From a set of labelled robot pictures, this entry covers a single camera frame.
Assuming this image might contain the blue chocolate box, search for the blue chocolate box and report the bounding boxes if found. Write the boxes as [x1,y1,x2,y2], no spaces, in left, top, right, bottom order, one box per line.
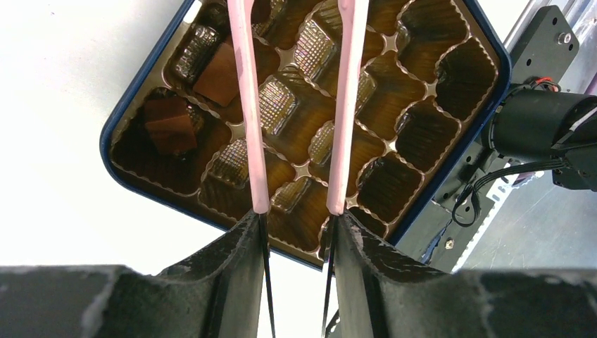
[100,1,511,267]

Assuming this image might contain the brown rectangular chocolate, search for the brown rectangular chocolate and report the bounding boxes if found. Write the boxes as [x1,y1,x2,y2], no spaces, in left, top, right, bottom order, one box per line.
[143,96,197,155]

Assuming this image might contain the pink cat paw tongs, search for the pink cat paw tongs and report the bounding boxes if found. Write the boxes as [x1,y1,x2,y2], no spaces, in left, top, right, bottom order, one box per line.
[227,1,369,330]

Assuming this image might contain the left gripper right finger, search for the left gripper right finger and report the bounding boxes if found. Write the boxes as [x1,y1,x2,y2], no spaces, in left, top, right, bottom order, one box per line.
[332,213,596,337]

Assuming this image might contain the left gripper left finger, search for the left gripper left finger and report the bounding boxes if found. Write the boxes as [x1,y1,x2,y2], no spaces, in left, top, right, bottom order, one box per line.
[1,212,265,337]

